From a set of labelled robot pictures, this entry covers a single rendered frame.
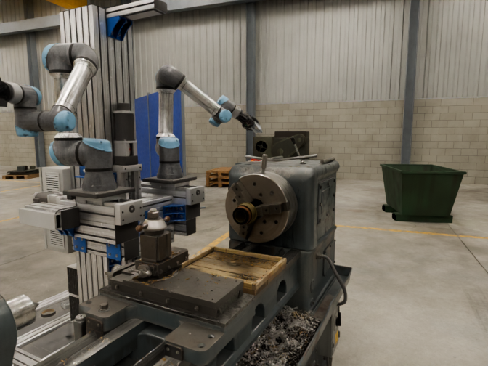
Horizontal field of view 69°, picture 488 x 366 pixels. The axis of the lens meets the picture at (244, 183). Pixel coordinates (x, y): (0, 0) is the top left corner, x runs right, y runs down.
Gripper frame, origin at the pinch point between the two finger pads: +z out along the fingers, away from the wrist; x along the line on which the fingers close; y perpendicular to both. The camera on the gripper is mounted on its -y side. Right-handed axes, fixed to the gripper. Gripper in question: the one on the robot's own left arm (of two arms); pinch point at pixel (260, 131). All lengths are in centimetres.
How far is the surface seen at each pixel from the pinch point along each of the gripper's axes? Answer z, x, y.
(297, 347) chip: 25, -22, 138
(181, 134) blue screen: 24, -198, -375
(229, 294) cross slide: -26, -2, 153
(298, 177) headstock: 1, 16, 82
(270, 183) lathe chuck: -12, 9, 91
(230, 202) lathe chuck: -17, -12, 87
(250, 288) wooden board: -11, -8, 138
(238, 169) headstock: -17, -5, 65
